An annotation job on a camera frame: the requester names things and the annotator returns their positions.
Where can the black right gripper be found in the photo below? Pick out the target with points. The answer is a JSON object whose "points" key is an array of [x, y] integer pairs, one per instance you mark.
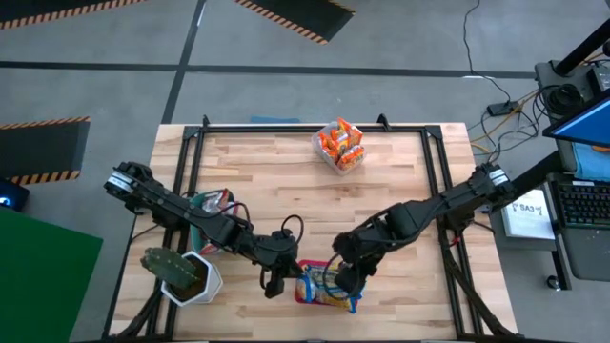
{"points": [[355, 248]]}

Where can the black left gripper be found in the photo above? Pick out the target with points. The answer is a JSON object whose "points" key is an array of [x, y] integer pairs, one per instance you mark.
{"points": [[276, 250]]}

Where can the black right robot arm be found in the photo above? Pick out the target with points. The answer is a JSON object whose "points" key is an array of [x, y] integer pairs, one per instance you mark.
{"points": [[443, 200]]}

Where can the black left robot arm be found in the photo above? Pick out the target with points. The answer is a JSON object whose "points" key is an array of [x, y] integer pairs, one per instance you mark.
{"points": [[181, 209]]}

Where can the red plastic bin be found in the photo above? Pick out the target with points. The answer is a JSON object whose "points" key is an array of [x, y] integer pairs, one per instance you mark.
{"points": [[312, 262]]}

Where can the white hexagonal plant pot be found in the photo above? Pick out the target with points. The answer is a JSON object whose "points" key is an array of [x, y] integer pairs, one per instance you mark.
{"points": [[212, 281]]}

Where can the teal plastic bin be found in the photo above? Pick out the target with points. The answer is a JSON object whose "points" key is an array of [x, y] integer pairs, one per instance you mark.
{"points": [[194, 238]]}

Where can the green cactus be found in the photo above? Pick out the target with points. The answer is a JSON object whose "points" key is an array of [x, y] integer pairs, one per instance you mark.
{"points": [[169, 267]]}

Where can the clear plastic container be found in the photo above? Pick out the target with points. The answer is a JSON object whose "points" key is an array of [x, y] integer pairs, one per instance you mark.
{"points": [[317, 138]]}

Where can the blue floor tape strip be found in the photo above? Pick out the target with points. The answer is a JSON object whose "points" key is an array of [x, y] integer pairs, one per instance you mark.
{"points": [[274, 120]]}

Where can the black table clamp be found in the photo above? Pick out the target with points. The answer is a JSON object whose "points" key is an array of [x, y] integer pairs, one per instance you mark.
{"points": [[381, 120], [206, 122]]}

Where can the white labelled paper sheet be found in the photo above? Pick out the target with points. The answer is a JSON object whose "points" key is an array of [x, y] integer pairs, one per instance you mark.
{"points": [[529, 219]]}

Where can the black caster wheel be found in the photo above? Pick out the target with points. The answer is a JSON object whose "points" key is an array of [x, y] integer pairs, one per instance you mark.
{"points": [[554, 282]]}

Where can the black diagonal stand bar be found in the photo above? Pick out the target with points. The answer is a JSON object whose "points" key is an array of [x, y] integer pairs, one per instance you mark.
{"points": [[543, 170]]}

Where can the black power adapter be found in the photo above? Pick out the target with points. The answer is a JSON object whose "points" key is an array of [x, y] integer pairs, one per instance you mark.
{"points": [[502, 108]]}

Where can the grey desk tray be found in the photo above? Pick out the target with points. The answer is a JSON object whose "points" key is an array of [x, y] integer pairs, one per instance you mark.
{"points": [[591, 257]]}

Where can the green floor board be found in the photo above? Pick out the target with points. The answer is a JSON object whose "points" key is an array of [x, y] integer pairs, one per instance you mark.
{"points": [[43, 276]]}

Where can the black keyboard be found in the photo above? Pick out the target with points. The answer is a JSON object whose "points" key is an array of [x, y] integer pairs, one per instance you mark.
{"points": [[583, 205]]}

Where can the black hazard-striped floor mat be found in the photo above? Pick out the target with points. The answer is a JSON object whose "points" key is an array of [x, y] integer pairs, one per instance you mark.
{"points": [[47, 7], [38, 147], [305, 12]]}

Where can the blue cloth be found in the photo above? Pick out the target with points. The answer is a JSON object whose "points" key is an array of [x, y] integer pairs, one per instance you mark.
{"points": [[593, 162]]}

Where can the computer monitor with blue screen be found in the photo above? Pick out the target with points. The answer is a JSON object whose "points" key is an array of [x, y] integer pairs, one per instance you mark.
{"points": [[586, 126]]}

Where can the black device with blue light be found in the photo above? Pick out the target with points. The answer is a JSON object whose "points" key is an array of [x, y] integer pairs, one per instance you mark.
{"points": [[14, 195]]}

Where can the small black box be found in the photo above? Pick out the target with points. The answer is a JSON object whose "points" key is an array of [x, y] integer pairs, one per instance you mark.
{"points": [[601, 80]]}

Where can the black stand pole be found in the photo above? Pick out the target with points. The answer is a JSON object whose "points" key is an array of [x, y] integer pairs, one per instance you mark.
{"points": [[581, 47]]}

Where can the black aluminium table frame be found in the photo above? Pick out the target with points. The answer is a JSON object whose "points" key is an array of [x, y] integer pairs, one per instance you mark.
{"points": [[286, 128]]}

